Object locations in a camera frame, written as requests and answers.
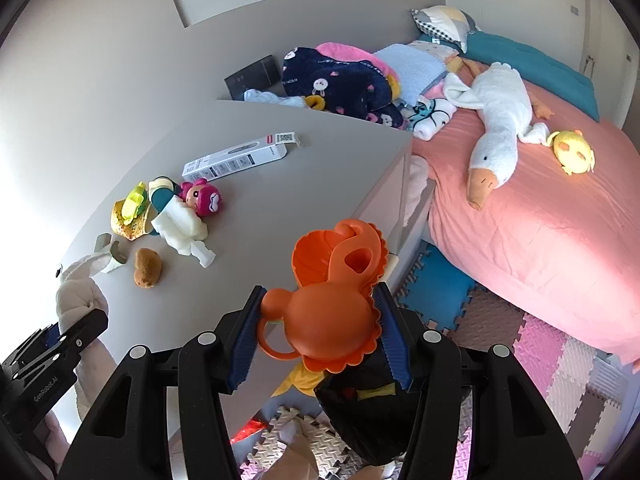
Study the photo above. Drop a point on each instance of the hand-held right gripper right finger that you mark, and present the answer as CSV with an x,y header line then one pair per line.
x,y
395,340

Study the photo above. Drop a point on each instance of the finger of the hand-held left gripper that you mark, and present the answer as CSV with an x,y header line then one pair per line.
x,y
82,327

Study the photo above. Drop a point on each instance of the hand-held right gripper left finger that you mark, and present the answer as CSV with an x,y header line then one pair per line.
x,y
245,340

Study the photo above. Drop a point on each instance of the white plush rabbit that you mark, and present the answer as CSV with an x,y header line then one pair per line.
x,y
80,285

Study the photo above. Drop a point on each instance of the orange plastic duck toy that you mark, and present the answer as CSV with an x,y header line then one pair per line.
x,y
325,320

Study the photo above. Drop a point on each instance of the black trash bin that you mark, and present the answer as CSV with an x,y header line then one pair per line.
x,y
360,420

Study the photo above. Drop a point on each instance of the yellow green cup toy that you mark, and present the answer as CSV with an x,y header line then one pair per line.
x,y
127,227

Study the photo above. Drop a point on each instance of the white plastic bottle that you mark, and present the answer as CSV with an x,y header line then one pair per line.
x,y
180,227

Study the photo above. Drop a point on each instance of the pink doll toy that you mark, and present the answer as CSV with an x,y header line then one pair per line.
x,y
202,197

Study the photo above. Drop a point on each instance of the yellow plush toy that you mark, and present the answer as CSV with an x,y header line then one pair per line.
x,y
295,377

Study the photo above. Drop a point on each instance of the brown round toy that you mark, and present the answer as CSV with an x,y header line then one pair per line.
x,y
147,267

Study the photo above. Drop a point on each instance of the red packet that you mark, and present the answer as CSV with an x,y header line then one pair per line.
x,y
247,432

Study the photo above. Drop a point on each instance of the person's left leg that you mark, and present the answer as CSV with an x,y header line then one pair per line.
x,y
295,460

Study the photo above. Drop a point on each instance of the person's leg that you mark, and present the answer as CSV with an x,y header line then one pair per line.
x,y
295,460
385,474

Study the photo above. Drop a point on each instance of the person's right leg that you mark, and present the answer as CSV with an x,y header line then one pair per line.
x,y
385,474

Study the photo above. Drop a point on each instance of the grey cabinet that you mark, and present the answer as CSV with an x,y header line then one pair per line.
x,y
260,200

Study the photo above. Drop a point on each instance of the teal and cream toy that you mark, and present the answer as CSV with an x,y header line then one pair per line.
x,y
161,199

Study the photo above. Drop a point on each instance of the foam puzzle floor mat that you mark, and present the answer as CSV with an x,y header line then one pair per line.
x,y
550,360

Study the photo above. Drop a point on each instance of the pale pink fluffy cloth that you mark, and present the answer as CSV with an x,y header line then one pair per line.
x,y
415,185

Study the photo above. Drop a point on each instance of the bed with pink sheet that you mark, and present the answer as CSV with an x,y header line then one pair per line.
x,y
525,240

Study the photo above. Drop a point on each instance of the long white cardboard box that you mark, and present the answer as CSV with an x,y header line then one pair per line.
x,y
235,157

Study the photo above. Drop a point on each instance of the white printed cloth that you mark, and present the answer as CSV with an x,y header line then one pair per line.
x,y
432,120

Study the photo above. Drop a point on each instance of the white goose plush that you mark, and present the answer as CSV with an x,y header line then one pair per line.
x,y
495,125

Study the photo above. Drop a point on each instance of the small light blue cloth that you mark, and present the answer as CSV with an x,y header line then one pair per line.
x,y
265,96

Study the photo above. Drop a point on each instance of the yellow chick plush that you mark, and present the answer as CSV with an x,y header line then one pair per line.
x,y
572,152

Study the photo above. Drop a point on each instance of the navy printed blanket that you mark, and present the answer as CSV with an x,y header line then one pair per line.
x,y
340,85

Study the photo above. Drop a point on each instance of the black box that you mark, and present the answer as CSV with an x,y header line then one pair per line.
x,y
252,77

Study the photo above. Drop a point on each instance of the light blue dotted blanket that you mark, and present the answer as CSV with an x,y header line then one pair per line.
x,y
410,67

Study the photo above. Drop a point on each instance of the yellow patterned cloth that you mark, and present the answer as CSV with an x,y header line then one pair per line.
x,y
462,66

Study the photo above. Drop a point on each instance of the pink fluffy blanket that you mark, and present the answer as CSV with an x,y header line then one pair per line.
x,y
345,51

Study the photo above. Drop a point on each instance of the teal quilt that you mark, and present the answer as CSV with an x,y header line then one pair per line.
x,y
530,60

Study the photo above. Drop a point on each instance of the patterned pillow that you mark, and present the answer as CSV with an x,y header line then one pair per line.
x,y
445,22

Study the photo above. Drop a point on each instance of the white wardrobe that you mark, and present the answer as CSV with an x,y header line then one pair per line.
x,y
612,35

